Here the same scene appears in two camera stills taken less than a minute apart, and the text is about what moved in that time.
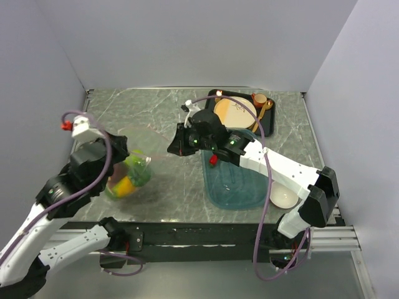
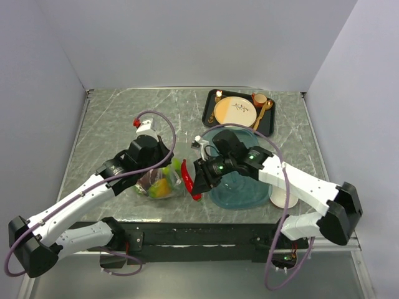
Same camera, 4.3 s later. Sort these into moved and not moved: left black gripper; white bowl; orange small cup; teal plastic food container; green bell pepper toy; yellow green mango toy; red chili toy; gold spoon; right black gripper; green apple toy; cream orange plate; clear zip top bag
Moved: right black gripper; clear zip top bag; green apple toy; green bell pepper toy; red chili toy; left black gripper; yellow green mango toy
Not moved: orange small cup; white bowl; cream orange plate; teal plastic food container; gold spoon
